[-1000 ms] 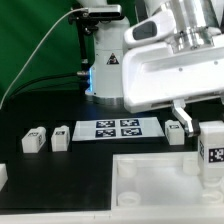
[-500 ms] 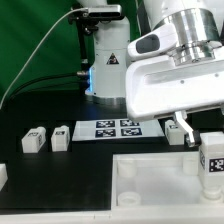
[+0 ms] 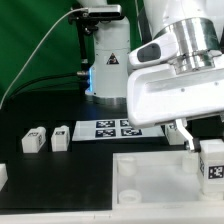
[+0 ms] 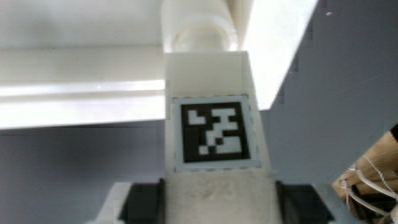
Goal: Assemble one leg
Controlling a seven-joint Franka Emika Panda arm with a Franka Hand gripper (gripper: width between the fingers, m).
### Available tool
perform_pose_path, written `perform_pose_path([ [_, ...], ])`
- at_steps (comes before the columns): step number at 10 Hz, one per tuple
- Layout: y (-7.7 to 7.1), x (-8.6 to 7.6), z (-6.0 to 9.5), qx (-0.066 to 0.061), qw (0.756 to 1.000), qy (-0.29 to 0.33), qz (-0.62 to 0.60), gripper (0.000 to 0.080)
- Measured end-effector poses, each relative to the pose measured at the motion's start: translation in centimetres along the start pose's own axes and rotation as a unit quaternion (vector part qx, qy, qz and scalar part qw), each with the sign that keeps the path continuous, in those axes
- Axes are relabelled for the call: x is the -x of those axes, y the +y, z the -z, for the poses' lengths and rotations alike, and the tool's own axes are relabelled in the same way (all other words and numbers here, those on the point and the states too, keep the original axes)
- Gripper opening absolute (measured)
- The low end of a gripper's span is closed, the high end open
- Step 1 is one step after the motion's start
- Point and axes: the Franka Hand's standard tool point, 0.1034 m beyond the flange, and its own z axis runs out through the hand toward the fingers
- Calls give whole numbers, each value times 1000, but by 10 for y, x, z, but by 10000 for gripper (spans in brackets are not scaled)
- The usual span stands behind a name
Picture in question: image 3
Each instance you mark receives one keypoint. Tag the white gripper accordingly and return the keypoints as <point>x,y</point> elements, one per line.
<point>156,96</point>

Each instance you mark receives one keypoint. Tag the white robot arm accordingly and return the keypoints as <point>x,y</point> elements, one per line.
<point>197,25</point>

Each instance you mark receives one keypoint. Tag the white sheet with fiducial tags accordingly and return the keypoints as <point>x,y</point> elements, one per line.
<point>111,129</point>

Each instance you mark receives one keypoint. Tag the white obstacle bar left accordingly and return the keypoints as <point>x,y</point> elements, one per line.
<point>3,175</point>

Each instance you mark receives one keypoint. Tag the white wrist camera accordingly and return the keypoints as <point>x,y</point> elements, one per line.
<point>159,50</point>

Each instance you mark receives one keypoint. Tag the black camera stand pole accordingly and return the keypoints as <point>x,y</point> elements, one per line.
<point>83,52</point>

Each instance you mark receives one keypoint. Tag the black camera on stand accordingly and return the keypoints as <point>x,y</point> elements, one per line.
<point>97,13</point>

